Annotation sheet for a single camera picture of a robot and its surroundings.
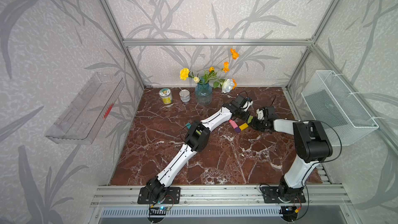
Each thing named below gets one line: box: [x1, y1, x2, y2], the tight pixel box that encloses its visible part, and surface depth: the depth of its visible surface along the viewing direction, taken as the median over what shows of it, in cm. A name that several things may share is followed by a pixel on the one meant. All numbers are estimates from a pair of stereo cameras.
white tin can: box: [178, 89, 191, 103], surface depth 111 cm
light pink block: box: [229, 119, 238, 129], surface depth 100 cm
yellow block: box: [238, 122, 249, 131], surface depth 99 cm
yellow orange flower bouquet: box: [179, 48, 239, 94], surface depth 91 cm
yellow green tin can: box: [158, 87, 174, 105], surface depth 110 cm
